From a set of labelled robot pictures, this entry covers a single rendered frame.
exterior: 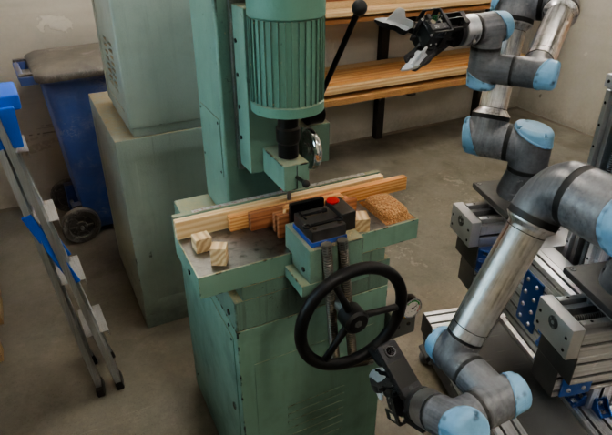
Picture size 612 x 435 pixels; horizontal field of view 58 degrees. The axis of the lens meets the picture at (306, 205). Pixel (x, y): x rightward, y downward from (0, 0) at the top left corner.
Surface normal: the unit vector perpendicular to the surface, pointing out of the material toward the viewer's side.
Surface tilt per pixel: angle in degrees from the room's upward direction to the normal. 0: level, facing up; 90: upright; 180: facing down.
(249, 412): 90
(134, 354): 0
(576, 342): 90
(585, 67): 90
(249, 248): 0
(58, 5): 90
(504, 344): 0
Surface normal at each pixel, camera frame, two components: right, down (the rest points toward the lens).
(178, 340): 0.00, -0.88
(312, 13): 0.71, 0.34
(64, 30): 0.46, 0.43
